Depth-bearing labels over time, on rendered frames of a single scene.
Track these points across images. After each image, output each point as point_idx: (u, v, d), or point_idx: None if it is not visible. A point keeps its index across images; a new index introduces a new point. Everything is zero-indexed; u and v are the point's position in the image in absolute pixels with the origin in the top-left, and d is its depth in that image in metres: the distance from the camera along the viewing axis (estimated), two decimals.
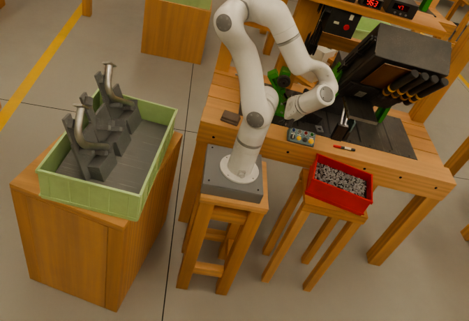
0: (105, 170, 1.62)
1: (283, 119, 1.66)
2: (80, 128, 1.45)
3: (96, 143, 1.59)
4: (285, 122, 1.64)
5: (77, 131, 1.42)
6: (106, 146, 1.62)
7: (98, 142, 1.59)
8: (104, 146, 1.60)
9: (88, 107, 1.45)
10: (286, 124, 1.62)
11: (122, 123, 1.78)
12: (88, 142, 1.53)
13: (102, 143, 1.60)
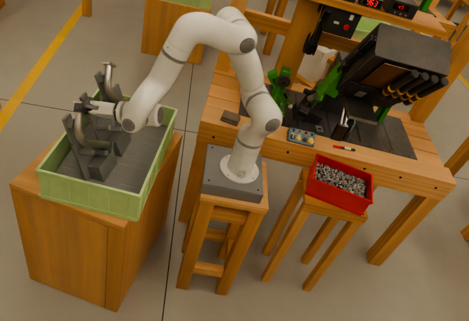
0: (105, 170, 1.62)
1: (84, 105, 1.41)
2: None
3: None
4: None
5: (77, 128, 1.41)
6: (107, 144, 1.61)
7: (99, 140, 1.58)
8: (104, 144, 1.59)
9: (88, 104, 1.45)
10: (86, 105, 1.38)
11: None
12: None
13: (102, 141, 1.59)
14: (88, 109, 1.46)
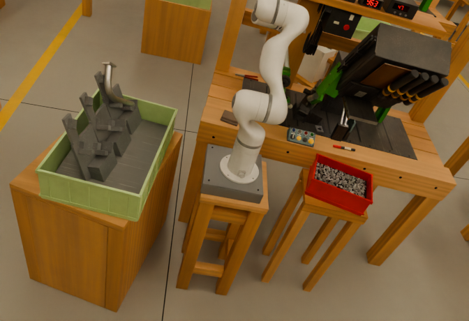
0: (105, 170, 1.62)
1: None
2: None
3: (289, 61, 2.20)
4: None
5: None
6: None
7: (288, 61, 2.19)
8: (285, 65, 2.19)
9: None
10: None
11: (122, 123, 1.78)
12: (288, 51, 2.20)
13: (287, 63, 2.19)
14: None
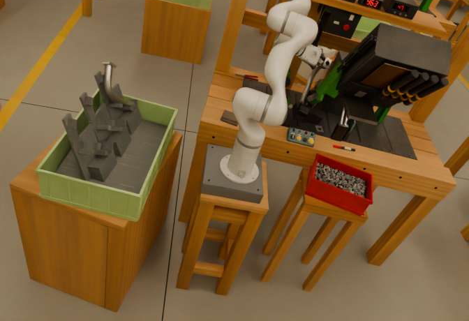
0: (105, 170, 1.62)
1: (324, 58, 2.11)
2: (319, 68, 2.19)
3: (308, 92, 2.21)
4: (322, 55, 2.11)
5: None
6: (301, 97, 2.21)
7: (306, 93, 2.21)
8: (302, 94, 2.21)
9: (323, 64, 2.10)
10: (321, 52, 2.11)
11: (122, 123, 1.78)
12: (310, 84, 2.22)
13: (304, 93, 2.21)
14: (322, 67, 2.12)
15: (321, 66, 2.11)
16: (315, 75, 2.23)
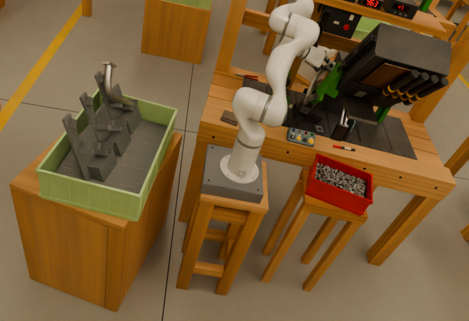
0: (105, 170, 1.62)
1: (327, 61, 2.12)
2: (322, 70, 2.19)
3: (311, 94, 2.22)
4: (326, 57, 2.12)
5: None
6: (304, 98, 2.22)
7: (310, 94, 2.22)
8: (306, 96, 2.22)
9: (326, 66, 2.11)
10: (325, 54, 2.12)
11: (122, 123, 1.78)
12: (314, 86, 2.23)
13: (308, 95, 2.21)
14: (326, 69, 2.12)
15: (325, 68, 2.12)
16: (318, 77, 2.24)
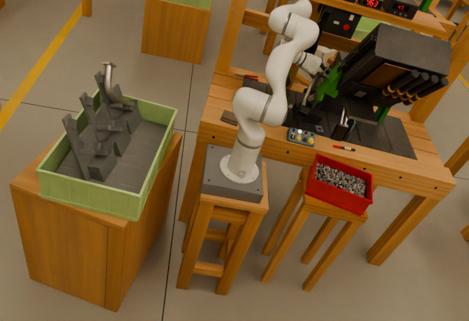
0: (105, 170, 1.62)
1: (324, 68, 2.13)
2: (319, 77, 2.20)
3: (308, 101, 2.22)
4: (322, 64, 2.13)
5: None
6: None
7: (306, 101, 2.22)
8: (302, 102, 2.22)
9: (323, 73, 2.11)
10: (321, 61, 2.13)
11: (122, 123, 1.78)
12: (310, 93, 2.23)
13: (304, 102, 2.21)
14: (322, 76, 2.13)
15: (321, 75, 2.13)
16: (315, 84, 2.25)
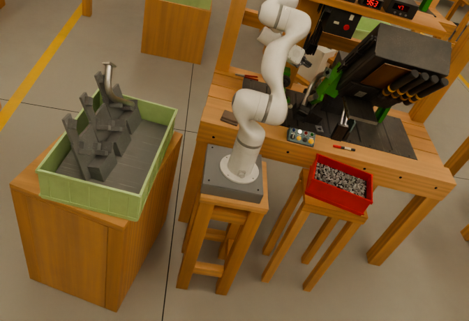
0: (105, 170, 1.62)
1: (306, 61, 2.08)
2: (319, 77, 2.20)
3: (308, 101, 2.22)
4: (303, 57, 2.08)
5: (318, 74, 2.22)
6: None
7: (306, 101, 2.22)
8: (302, 103, 2.22)
9: (323, 73, 2.11)
10: (303, 54, 2.08)
11: (122, 123, 1.78)
12: (310, 93, 2.23)
13: (304, 102, 2.21)
14: (306, 65, 2.08)
15: (305, 64, 2.08)
16: (315, 84, 2.25)
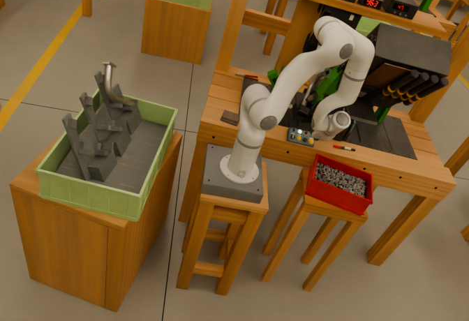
0: (105, 170, 1.62)
1: (317, 138, 1.95)
2: (319, 77, 2.20)
3: (308, 101, 2.22)
4: None
5: (318, 74, 2.22)
6: None
7: (306, 101, 2.22)
8: (302, 103, 2.22)
9: (323, 73, 2.11)
10: None
11: (122, 123, 1.78)
12: (310, 93, 2.23)
13: (304, 102, 2.21)
14: None
15: None
16: (315, 84, 2.25)
